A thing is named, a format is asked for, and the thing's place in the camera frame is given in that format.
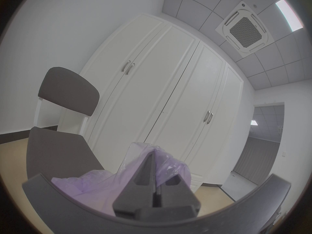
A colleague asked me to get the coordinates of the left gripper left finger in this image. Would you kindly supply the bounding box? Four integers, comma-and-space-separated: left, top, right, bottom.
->
113, 150, 156, 218

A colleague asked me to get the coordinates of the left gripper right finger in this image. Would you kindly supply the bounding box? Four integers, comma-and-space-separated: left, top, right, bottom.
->
155, 175, 202, 218

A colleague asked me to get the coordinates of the purple plastic bag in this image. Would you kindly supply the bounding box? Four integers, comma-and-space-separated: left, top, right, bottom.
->
51, 142, 192, 215

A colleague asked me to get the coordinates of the grey curtain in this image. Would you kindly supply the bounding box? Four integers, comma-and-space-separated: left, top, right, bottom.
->
234, 137, 280, 187

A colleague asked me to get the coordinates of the white wardrobe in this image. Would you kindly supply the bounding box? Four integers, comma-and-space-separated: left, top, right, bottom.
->
59, 14, 244, 192

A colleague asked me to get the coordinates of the grey and white chair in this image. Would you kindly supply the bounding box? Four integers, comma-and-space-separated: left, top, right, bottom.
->
26, 67, 105, 180

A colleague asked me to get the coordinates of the ceiling air conditioner vent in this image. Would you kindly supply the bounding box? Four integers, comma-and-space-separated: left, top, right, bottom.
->
215, 1, 273, 57

